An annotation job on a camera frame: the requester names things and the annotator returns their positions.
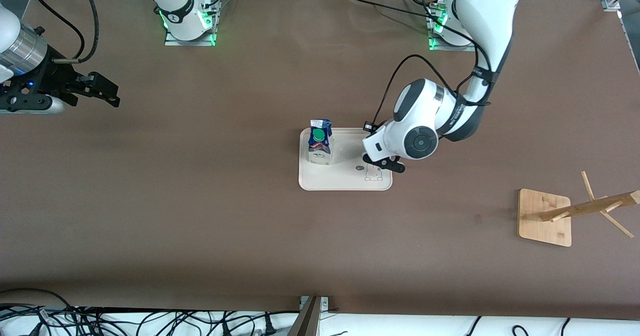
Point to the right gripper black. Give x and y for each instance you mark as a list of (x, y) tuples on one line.
[(48, 76)]

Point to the blue white milk carton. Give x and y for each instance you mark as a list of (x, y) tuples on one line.
[(320, 146)]

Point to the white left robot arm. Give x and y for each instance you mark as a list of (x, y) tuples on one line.
[(425, 121)]

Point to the cream rabbit print tray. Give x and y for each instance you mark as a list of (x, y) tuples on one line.
[(340, 176)]

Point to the aluminium profile bar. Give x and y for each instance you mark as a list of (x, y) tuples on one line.
[(306, 321)]

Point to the wooden mug tree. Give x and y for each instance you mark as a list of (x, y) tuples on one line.
[(537, 218)]

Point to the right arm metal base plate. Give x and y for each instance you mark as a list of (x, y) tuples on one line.
[(172, 42)]

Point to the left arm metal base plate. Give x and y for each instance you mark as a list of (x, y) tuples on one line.
[(435, 47)]

